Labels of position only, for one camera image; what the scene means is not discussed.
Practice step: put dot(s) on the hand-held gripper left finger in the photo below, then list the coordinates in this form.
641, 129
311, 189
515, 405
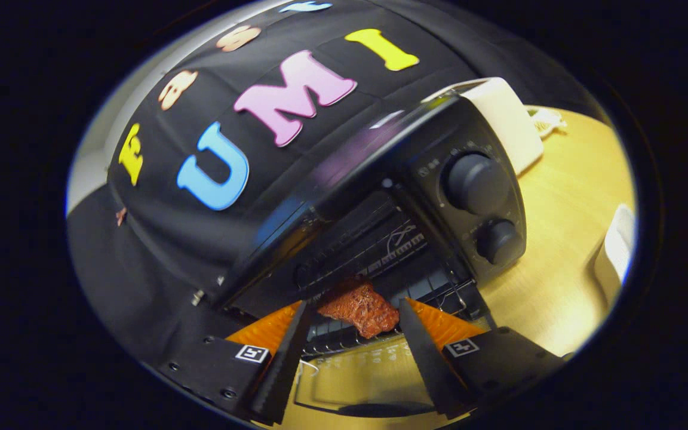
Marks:
281, 370

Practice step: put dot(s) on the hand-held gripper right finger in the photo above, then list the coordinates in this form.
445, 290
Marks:
427, 364

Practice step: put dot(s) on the red meat slice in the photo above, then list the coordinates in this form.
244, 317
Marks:
365, 310

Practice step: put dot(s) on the black toaster oven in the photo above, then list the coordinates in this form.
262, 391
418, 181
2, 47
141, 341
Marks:
427, 143

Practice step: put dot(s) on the white bread toaster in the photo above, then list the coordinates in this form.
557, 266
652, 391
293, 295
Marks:
508, 119

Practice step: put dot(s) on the black backdrop cloth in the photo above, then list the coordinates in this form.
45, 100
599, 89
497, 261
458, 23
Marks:
159, 239

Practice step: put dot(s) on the white rectangular dish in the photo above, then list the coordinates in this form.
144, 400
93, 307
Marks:
616, 257

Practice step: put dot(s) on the red clip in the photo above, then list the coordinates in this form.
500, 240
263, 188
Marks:
121, 216

